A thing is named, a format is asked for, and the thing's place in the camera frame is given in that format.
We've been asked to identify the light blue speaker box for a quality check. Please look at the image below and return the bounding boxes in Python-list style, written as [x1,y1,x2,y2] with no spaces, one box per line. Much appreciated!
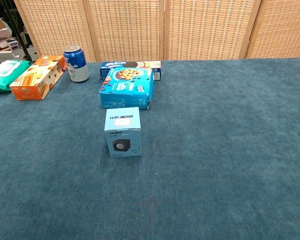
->
[104,106,143,159]

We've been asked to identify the blue chocolate chip cookie box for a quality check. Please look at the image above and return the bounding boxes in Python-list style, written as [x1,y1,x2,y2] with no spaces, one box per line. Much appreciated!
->
[99,67,155,111]

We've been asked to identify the Oreo cookie package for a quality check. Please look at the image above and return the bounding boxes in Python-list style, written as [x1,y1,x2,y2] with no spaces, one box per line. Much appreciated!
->
[99,60,163,82]

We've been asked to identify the orange wafer roll box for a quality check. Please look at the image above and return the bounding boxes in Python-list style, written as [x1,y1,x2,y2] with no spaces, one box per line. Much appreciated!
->
[9,54,68,102]

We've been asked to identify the low white tray box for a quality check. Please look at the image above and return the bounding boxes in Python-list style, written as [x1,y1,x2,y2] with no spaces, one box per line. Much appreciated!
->
[0,49,17,64]

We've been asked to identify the teal carpet table cloth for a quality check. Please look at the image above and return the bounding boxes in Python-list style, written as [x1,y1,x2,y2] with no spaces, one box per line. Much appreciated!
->
[0,57,300,240]

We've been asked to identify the blue and white drink can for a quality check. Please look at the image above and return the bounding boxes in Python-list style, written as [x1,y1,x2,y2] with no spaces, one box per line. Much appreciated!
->
[62,44,90,84]

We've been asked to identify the woven rattan screen panel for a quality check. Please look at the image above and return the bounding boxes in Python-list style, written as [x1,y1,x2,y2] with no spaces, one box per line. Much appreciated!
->
[13,0,97,64]
[244,0,300,60]
[163,0,262,61]
[82,0,165,63]

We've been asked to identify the green wet wipes pack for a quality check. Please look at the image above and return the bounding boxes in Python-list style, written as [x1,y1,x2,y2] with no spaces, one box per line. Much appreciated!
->
[0,59,34,94]

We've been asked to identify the black tripod stand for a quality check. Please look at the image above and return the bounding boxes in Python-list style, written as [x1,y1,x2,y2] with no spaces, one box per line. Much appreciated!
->
[0,0,34,62]

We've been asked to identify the small white blue carton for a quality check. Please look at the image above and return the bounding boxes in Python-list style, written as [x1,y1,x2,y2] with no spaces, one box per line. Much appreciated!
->
[5,38,19,50]

